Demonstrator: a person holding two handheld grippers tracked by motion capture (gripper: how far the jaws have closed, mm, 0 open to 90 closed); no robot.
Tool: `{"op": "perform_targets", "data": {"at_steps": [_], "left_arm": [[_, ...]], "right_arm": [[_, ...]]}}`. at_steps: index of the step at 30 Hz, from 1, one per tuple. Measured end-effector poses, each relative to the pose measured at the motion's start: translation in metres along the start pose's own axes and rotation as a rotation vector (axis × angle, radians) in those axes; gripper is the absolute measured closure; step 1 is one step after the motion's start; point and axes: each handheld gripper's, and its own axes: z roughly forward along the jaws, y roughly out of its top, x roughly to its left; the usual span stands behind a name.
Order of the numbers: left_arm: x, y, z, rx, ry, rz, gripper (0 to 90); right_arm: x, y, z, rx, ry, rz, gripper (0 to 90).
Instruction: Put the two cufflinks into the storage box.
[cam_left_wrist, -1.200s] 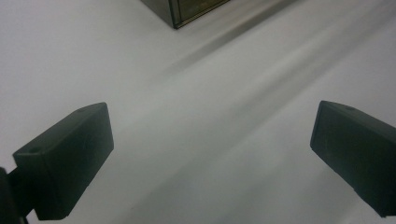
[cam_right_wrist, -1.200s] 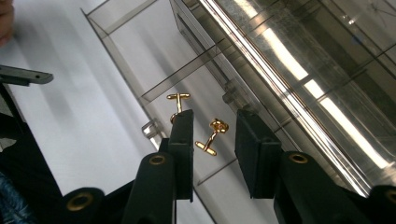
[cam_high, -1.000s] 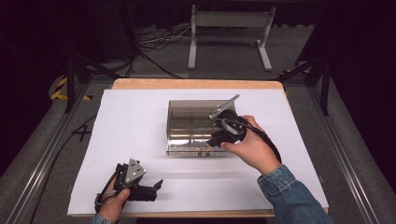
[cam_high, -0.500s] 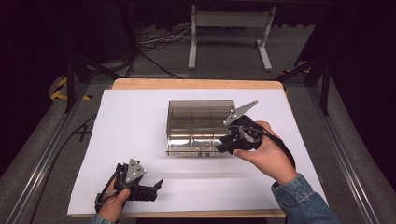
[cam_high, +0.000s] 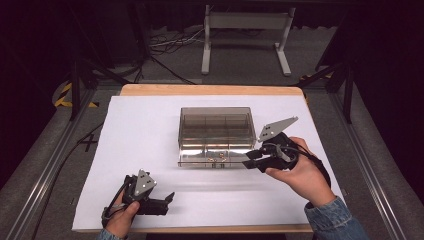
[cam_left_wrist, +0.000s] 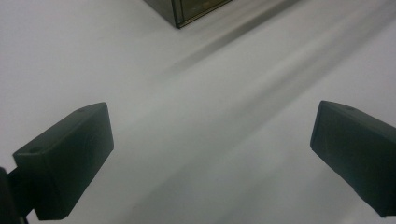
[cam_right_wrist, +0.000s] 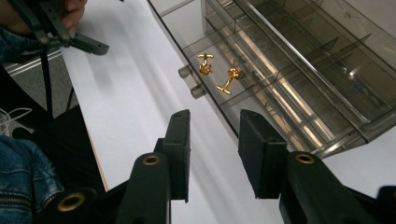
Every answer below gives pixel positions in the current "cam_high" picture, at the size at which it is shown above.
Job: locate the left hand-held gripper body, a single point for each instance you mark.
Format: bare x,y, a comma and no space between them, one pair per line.
143,185

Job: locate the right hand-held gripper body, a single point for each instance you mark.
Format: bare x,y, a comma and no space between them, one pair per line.
276,128

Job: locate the gold knot cufflink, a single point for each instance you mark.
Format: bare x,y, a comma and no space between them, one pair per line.
211,160
222,157

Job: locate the clear smoky plastic organizer box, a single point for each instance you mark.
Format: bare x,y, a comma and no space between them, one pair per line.
216,126

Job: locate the clear plastic drawer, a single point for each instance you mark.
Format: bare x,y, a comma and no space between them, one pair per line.
200,156

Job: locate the person's left hand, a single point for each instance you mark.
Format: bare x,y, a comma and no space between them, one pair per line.
120,220

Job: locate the person's right hand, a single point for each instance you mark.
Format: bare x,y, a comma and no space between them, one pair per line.
306,180

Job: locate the white table sheet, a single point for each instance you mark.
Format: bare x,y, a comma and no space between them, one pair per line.
140,150

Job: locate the black metal stand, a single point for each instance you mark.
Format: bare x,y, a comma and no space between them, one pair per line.
76,83
348,90

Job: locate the white metal stand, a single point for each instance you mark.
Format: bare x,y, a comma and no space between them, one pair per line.
246,20

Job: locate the yellow black floor tape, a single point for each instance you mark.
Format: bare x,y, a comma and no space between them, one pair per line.
63,95

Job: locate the aluminium floor rail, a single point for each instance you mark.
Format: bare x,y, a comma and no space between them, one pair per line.
50,166
366,166

